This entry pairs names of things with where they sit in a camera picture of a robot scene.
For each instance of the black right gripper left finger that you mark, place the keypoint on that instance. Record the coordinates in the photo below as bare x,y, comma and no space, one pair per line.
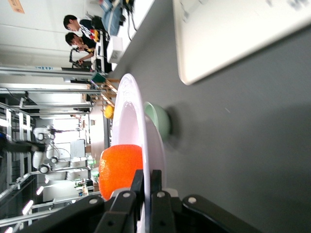
121,213

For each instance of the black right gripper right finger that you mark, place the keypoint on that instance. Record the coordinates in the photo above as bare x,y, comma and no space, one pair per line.
160,213

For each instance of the orange fruit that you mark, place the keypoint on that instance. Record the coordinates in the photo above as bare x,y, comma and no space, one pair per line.
119,167

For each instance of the white round plate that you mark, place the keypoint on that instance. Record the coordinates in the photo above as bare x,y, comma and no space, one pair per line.
128,121

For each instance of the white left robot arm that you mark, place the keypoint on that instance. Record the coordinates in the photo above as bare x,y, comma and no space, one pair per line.
39,157

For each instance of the pale green bowl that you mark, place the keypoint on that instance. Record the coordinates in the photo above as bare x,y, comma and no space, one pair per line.
160,121

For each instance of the yellow mug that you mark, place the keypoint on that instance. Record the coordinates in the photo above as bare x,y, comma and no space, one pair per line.
108,111

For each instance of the wooden mug rack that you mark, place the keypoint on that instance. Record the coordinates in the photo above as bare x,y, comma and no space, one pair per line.
108,88

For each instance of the green box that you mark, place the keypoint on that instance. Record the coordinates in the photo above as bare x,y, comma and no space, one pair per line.
99,77

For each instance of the white cardboard box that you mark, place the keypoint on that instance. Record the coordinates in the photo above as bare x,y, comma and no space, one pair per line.
116,48

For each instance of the person with dark hair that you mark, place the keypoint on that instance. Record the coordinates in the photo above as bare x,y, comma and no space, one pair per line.
73,23
75,40

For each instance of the cream tray with bear print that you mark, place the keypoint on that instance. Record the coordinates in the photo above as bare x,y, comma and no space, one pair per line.
230,34

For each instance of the blue bag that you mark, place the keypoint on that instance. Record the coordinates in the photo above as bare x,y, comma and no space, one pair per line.
113,20

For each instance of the white background table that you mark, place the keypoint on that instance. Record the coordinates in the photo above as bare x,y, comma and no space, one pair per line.
139,14

